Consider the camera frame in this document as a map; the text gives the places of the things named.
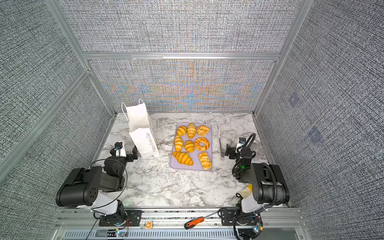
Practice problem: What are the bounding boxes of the white paper gift bag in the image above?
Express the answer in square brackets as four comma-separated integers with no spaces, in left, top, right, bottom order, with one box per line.
[121,99,159,159]

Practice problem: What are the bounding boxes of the braided bread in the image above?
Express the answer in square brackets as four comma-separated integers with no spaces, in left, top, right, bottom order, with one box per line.
[199,152,212,171]

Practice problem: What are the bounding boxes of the large croissant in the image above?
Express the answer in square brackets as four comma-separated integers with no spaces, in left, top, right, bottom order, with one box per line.
[173,152,194,166]

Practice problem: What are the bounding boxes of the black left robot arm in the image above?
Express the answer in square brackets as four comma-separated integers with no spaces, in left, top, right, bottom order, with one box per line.
[56,142,138,227]

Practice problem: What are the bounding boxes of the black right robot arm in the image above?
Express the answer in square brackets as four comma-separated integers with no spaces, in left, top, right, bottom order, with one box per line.
[225,144,290,224]

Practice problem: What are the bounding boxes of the twisted knot bread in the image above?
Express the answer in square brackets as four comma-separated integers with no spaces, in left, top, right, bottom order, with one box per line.
[197,125,210,137]

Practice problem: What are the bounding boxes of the lavender plastic tray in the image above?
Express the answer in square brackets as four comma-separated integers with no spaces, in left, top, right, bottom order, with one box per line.
[170,123,213,171]

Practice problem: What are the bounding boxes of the small round striped bun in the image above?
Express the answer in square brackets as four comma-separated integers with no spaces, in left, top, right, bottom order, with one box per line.
[184,141,195,153]

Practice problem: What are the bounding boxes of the croissant back middle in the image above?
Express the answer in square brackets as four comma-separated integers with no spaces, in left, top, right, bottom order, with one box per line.
[187,123,197,139]

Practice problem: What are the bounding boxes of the small oblong striped roll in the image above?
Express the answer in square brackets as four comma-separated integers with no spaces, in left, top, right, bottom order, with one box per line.
[174,135,184,152]

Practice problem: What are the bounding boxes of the small striped bun back left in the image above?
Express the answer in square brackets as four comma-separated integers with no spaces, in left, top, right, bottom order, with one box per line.
[177,126,188,137]

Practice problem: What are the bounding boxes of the small orange tag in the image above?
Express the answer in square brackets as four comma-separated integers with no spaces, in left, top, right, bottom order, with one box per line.
[145,221,153,230]

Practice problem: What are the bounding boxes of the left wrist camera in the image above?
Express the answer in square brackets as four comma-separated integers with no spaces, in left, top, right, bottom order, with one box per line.
[115,142,127,158]

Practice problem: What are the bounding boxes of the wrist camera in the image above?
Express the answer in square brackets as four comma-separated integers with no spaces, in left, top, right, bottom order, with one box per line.
[236,137,247,152]
[115,142,127,158]

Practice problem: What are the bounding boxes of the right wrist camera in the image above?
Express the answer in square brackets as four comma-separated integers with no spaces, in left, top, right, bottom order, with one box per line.
[236,137,247,152]

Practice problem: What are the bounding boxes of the ring shaped bread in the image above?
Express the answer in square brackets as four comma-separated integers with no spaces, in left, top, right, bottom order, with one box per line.
[195,137,210,152]

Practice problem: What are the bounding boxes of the aluminium front rail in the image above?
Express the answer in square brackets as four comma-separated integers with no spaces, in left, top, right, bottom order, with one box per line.
[50,207,311,240]

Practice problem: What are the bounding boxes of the orange handled screwdriver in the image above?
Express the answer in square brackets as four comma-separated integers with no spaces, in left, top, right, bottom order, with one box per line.
[184,211,219,230]

